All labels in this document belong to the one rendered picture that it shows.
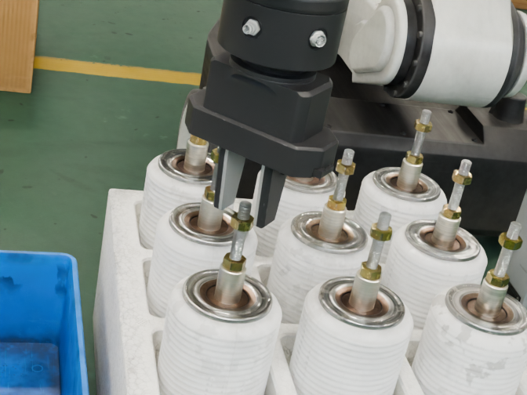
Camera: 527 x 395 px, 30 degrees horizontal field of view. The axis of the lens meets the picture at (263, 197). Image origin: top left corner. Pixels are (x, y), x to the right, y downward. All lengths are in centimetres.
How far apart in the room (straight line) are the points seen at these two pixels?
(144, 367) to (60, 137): 84
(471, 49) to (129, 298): 53
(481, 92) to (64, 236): 58
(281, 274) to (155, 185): 16
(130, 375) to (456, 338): 28
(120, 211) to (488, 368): 43
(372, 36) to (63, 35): 97
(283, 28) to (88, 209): 80
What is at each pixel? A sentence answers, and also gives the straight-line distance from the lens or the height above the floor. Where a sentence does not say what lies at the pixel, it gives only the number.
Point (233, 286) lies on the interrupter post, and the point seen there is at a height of 27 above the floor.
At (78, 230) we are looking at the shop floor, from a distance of 138.
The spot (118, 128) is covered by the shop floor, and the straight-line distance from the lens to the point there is 170.
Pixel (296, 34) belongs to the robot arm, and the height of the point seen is 50.
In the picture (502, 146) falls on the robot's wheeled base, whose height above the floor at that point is 19.
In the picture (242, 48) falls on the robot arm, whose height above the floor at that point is 48.
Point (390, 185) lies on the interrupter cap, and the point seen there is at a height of 25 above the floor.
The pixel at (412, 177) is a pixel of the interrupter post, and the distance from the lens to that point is 107.
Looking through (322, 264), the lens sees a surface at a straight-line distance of 91.
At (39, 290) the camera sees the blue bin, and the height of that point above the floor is 7.
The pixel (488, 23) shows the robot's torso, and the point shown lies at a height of 39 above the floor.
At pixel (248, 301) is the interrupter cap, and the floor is 25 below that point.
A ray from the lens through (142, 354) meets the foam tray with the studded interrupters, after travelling 86.
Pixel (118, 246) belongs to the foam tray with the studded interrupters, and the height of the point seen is 18.
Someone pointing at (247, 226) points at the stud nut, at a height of 32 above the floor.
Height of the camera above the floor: 70
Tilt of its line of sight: 27 degrees down
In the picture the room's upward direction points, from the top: 12 degrees clockwise
